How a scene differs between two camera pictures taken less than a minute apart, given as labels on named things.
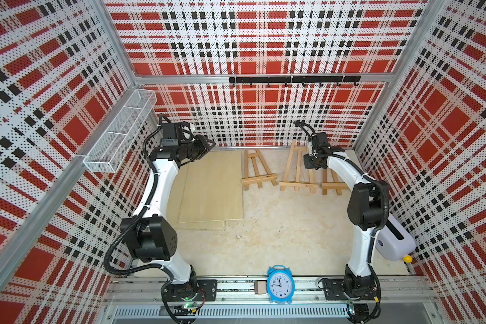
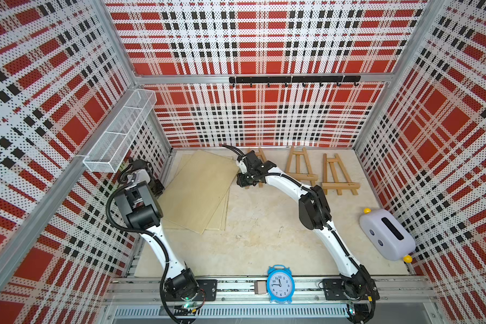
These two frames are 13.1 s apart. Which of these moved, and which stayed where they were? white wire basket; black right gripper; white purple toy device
Moved: black right gripper
Stayed: white purple toy device; white wire basket
